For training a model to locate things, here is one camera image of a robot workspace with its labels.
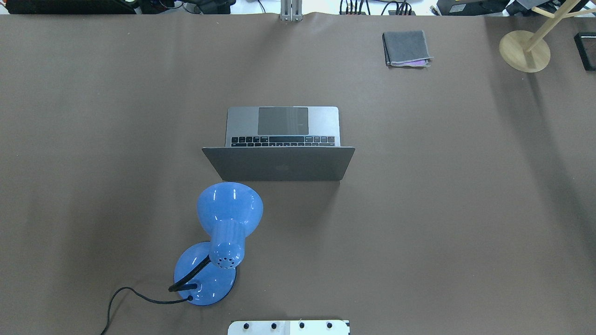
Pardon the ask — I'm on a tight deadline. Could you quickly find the grey aluminium laptop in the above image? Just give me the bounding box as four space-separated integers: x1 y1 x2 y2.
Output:
202 106 355 182

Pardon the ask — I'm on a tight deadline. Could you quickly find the blue desk lamp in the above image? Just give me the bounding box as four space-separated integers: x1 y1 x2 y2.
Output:
168 182 264 307

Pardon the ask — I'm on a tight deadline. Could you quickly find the folded grey cloth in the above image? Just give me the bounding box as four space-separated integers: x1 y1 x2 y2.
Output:
382 30 432 68

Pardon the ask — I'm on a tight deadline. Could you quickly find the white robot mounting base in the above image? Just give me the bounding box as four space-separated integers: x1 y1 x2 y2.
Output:
227 320 351 335

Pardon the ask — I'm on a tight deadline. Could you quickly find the wooden cup rack stand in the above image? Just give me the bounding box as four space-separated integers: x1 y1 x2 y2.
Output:
499 0 596 74

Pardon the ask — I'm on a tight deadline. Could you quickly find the black box at edge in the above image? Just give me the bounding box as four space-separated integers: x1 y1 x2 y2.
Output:
573 32 596 72

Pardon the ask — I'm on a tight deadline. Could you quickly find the aluminium frame post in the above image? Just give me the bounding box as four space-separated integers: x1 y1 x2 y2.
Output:
279 0 303 22

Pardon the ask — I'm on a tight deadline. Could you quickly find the black lamp power cable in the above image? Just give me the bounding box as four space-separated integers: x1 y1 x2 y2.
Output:
100 287 194 335

